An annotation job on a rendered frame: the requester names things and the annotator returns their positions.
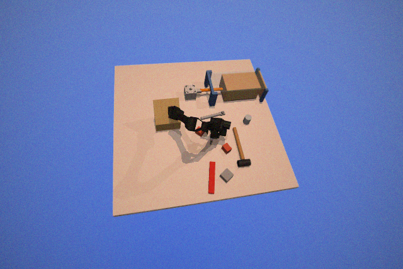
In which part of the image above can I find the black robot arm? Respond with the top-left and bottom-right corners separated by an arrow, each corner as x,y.
168,106 -> 231,139

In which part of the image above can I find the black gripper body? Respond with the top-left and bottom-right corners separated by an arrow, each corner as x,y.
201,128 -> 227,136

